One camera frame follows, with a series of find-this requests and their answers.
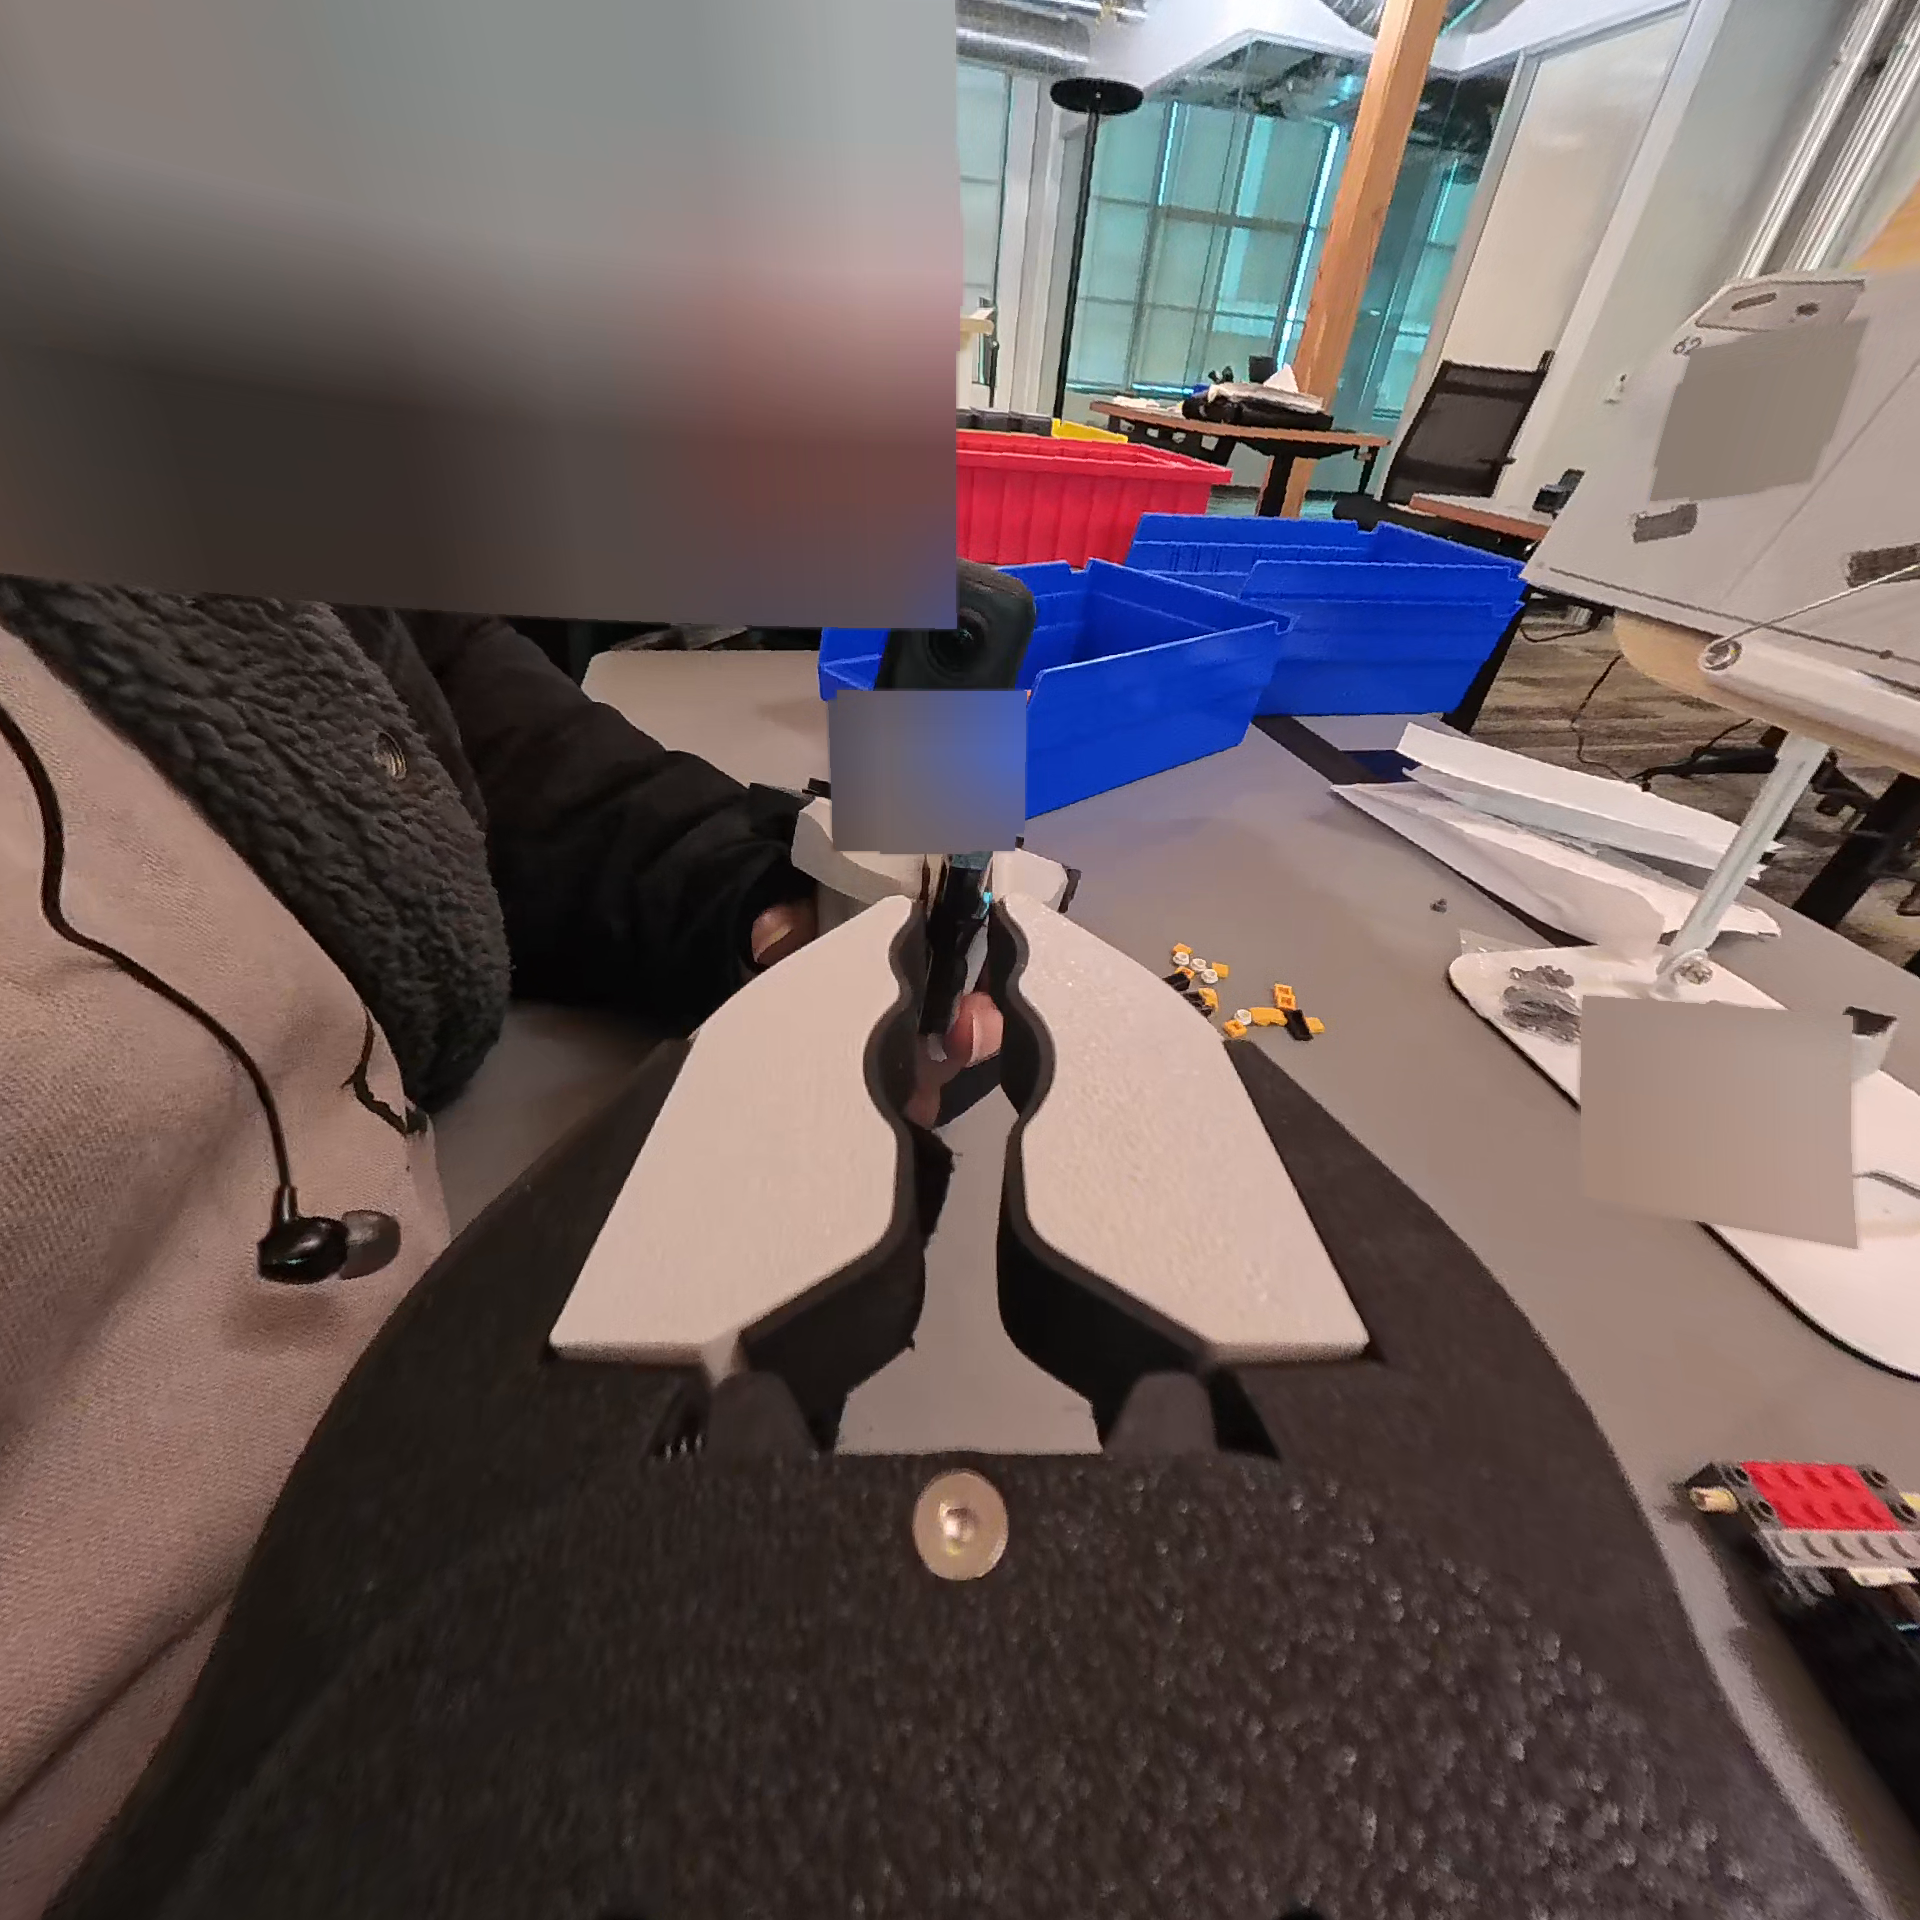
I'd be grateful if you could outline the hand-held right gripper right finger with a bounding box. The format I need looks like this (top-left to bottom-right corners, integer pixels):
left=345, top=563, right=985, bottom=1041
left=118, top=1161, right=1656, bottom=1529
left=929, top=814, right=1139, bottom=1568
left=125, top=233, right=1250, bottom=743
left=982, top=892, right=1372, bottom=1369

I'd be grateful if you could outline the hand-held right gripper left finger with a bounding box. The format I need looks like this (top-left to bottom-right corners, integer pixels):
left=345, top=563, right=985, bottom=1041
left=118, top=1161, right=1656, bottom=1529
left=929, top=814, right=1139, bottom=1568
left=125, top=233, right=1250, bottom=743
left=547, top=896, right=939, bottom=1373

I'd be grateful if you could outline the black plate with white studs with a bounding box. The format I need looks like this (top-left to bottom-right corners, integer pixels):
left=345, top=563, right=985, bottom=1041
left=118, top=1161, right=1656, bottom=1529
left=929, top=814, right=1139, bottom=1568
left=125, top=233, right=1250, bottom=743
left=916, top=849, right=997, bottom=1040

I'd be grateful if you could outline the pile of small lego pieces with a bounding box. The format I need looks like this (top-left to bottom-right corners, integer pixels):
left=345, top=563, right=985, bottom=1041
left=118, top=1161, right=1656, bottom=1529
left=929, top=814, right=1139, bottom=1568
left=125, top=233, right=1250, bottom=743
left=1162, top=940, right=1330, bottom=1046

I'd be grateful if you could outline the partly built lego car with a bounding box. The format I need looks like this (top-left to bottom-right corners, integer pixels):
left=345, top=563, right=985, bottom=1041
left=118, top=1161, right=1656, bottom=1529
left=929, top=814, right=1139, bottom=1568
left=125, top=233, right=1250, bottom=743
left=1675, top=1456, right=1920, bottom=1789

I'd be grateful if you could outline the person's left hand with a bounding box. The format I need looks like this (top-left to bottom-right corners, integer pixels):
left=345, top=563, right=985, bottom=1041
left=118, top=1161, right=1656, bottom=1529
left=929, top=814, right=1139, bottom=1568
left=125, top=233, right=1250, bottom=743
left=748, top=889, right=1009, bottom=1128

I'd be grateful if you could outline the blue storage bin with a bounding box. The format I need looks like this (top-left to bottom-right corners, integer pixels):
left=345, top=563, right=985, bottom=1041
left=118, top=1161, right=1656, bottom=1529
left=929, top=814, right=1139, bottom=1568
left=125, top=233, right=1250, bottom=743
left=1025, top=559, right=1294, bottom=820
left=819, top=559, right=1099, bottom=705
left=1238, top=556, right=1529, bottom=720
left=1123, top=511, right=1526, bottom=581

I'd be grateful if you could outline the red storage bin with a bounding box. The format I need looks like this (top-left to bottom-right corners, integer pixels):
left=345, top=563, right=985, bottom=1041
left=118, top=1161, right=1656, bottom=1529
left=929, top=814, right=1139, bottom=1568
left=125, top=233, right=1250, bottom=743
left=956, top=430, right=1236, bottom=569

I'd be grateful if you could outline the cluttered wooden desk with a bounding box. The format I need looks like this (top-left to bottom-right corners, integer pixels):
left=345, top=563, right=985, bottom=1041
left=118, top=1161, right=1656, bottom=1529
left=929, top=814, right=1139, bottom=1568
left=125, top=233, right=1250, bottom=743
left=1090, top=358, right=1394, bottom=520

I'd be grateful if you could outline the black office chair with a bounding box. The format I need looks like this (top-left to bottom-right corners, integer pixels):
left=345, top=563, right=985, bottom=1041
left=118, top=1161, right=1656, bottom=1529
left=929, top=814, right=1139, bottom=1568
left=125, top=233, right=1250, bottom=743
left=1333, top=351, right=1556, bottom=531

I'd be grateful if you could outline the black round lamp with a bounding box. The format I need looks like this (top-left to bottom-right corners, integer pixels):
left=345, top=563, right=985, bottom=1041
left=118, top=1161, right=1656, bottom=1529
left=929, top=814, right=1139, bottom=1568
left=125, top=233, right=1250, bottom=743
left=1046, top=75, right=1146, bottom=425

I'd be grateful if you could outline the dark fleece jacket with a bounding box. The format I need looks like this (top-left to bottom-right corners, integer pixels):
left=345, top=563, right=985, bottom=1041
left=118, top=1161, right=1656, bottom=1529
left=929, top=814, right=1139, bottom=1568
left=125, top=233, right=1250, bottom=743
left=0, top=576, right=515, bottom=1116

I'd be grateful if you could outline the wooden column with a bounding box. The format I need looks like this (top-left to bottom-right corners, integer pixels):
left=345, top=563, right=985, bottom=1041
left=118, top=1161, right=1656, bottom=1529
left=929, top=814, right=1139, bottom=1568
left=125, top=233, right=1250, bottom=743
left=1288, top=0, right=1452, bottom=399

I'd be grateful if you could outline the white rounded mat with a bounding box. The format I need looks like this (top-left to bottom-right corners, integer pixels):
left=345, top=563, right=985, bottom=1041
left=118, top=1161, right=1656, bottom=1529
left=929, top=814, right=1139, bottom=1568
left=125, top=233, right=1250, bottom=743
left=1448, top=928, right=1920, bottom=1375

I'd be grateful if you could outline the black earphone with cable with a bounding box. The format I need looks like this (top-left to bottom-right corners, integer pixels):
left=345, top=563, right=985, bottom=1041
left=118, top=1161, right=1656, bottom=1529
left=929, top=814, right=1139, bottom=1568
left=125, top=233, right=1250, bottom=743
left=0, top=701, right=408, bottom=1288

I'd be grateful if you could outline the black frame desk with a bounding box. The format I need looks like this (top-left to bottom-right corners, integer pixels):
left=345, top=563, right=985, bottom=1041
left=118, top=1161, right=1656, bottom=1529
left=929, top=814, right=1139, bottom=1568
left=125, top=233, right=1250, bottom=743
left=1408, top=486, right=1556, bottom=549

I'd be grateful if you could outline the white metal post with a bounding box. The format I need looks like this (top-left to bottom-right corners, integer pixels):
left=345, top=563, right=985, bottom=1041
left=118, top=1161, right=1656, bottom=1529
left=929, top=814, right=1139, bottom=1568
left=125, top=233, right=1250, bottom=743
left=1649, top=732, right=1837, bottom=1001

